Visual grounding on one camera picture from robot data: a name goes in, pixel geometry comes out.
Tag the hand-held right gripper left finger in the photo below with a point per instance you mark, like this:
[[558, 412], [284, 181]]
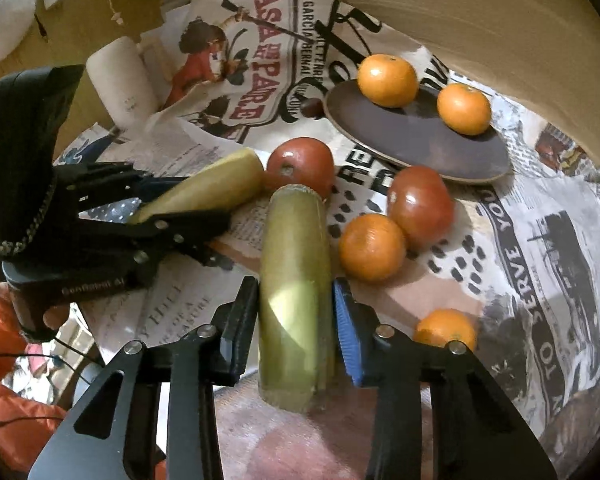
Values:
[[240, 332]]

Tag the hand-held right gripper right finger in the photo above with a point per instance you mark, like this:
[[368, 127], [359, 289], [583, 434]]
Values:
[[347, 332]]

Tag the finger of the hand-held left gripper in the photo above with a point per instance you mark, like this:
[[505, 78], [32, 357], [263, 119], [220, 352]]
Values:
[[122, 208], [180, 227]]

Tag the short yellow sugarcane piece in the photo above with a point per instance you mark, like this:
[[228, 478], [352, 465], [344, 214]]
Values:
[[205, 187]]

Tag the long green sugarcane piece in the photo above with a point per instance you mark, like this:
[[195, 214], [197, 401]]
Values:
[[292, 285]]

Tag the person's left hand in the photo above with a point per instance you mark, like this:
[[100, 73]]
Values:
[[56, 317]]

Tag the orange tangerine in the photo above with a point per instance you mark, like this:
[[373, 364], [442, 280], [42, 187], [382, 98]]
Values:
[[387, 80], [372, 247], [442, 327], [464, 109]]

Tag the white fluffy cloth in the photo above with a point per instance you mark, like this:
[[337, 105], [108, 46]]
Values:
[[5, 25]]

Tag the white cylindrical container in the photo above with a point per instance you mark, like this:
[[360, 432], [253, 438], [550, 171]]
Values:
[[122, 82]]

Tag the red tomato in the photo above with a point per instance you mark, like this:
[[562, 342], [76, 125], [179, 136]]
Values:
[[305, 165], [420, 205]]

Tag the small brown round object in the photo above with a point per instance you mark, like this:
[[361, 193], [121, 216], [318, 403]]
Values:
[[312, 108]]

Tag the newspaper print tablecloth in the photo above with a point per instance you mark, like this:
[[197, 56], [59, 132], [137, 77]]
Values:
[[530, 260]]

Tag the dark brown round plate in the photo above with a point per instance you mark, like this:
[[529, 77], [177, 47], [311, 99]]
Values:
[[405, 135]]

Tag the orange padded jacket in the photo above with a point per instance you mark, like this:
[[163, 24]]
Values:
[[10, 440]]

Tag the beige curved panel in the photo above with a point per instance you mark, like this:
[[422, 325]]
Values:
[[480, 20]]

